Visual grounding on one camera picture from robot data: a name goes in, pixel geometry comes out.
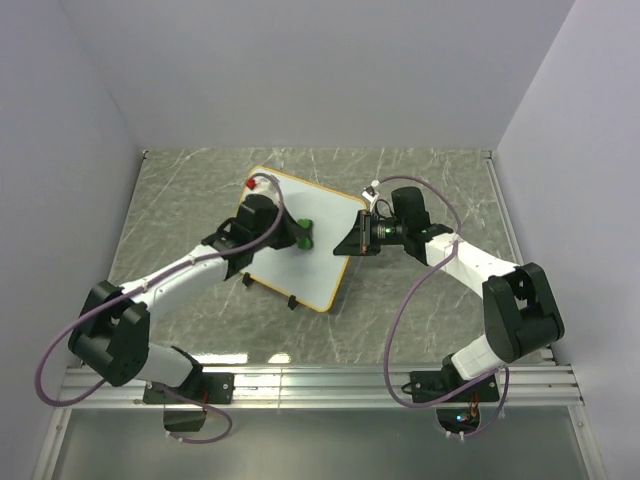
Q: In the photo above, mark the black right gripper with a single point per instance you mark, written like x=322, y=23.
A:
x=359, y=241

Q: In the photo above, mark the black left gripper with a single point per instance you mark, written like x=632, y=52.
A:
x=292, y=231

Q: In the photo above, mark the green whiteboard eraser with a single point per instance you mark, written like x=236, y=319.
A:
x=304, y=239

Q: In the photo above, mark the yellow framed whiteboard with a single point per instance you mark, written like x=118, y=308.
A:
x=311, y=276

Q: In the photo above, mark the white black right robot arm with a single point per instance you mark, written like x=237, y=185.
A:
x=520, y=313

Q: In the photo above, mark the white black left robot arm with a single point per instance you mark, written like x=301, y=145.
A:
x=113, y=337

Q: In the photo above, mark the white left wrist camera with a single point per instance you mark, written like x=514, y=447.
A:
x=263, y=184

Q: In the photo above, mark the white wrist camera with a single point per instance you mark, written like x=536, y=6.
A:
x=263, y=184
x=371, y=194

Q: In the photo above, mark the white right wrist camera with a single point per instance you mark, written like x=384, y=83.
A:
x=371, y=194

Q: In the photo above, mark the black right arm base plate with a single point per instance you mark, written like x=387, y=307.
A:
x=426, y=386

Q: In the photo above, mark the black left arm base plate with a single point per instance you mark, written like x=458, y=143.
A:
x=210, y=388

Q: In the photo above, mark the aluminium mounting rail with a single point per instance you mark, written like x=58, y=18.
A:
x=327, y=387

